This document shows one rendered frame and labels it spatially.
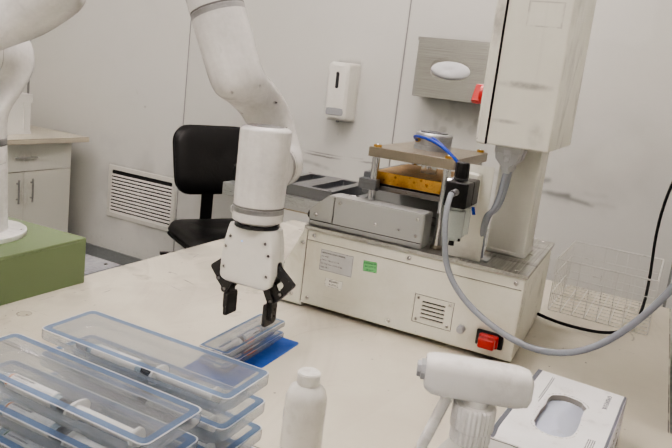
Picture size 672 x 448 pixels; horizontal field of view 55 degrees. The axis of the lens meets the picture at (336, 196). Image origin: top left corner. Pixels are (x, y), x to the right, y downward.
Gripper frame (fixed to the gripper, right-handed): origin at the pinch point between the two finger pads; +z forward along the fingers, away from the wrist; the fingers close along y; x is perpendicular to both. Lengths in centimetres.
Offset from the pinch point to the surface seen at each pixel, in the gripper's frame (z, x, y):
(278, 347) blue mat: 8.2, 6.9, 2.7
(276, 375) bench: 8.3, -2.6, 8.0
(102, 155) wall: 18, 190, -223
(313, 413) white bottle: -2.1, -27.0, 26.3
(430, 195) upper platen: -19.6, 34.5, 18.6
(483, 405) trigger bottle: -18, -45, 48
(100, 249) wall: 74, 190, -221
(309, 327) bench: 8.3, 19.2, 2.5
